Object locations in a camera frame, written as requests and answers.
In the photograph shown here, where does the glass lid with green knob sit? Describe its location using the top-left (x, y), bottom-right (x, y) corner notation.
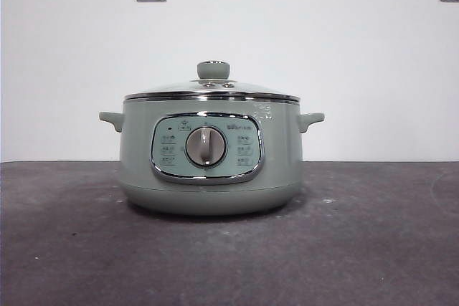
top-left (123, 59), bottom-right (301, 102)

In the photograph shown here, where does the green electric cooking pot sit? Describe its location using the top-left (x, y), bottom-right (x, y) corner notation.
top-left (98, 99), bottom-right (326, 218)

